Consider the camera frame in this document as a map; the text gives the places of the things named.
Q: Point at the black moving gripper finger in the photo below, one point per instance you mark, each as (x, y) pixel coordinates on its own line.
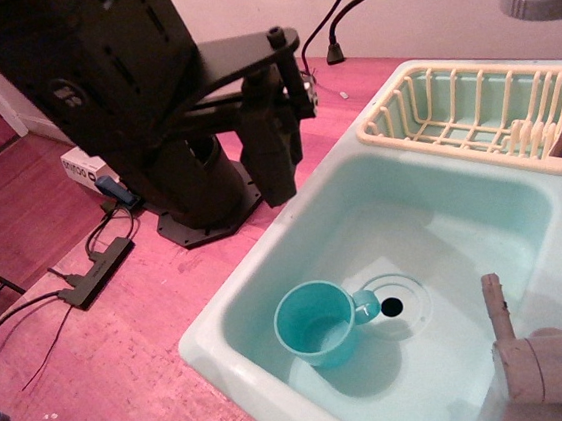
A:
(275, 100)

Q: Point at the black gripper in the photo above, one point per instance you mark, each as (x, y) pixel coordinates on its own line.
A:
(124, 75)

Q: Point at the teal plastic cup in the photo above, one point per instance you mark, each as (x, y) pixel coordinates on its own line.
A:
(317, 321)

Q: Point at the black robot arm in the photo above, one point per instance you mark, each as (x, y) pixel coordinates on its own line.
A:
(126, 82)

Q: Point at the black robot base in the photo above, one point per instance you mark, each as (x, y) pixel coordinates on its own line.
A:
(197, 192)

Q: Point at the black power plug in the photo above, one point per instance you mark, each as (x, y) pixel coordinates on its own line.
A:
(335, 54)

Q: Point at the white cardboard box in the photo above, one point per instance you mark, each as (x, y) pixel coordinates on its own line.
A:
(85, 169)

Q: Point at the light teal toy sink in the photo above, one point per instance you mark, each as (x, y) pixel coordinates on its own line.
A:
(423, 229)

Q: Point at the black usb hub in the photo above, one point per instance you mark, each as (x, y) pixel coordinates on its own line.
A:
(105, 264)

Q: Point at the cream plastic dish rack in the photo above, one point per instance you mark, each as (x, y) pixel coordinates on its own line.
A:
(498, 113)

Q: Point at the beige toy faucet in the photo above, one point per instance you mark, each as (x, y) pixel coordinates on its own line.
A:
(530, 369)

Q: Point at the blue clamp handle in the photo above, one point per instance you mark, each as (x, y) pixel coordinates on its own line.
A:
(109, 187)

